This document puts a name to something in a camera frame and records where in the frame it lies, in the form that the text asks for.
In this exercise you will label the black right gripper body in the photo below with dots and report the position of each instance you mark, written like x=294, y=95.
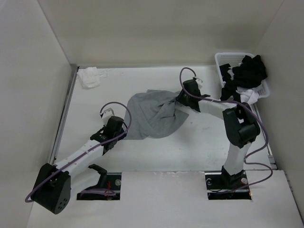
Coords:
x=183, y=98

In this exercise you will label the grey tank top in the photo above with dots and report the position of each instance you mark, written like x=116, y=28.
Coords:
x=154, y=114

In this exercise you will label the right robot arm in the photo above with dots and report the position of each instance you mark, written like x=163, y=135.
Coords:
x=240, y=126

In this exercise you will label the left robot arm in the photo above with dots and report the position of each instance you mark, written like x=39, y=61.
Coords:
x=53, y=186

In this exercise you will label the folded white tank top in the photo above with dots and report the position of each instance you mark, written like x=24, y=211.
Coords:
x=90, y=77

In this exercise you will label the white tank top in basket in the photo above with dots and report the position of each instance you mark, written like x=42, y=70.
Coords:
x=245, y=95

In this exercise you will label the black tank top pile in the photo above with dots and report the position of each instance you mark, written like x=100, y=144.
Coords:
x=249, y=74

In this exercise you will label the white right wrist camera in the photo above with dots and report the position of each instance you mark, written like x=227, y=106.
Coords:
x=199, y=82

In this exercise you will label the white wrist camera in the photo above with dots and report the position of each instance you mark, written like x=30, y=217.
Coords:
x=199, y=82
x=106, y=115

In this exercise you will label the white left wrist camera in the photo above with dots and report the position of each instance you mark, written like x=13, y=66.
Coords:
x=106, y=115

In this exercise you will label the aluminium table edge rail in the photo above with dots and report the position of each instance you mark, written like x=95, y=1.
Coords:
x=70, y=88

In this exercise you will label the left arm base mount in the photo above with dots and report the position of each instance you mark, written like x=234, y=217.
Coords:
x=106, y=186

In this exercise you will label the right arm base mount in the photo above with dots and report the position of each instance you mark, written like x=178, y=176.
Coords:
x=222, y=186

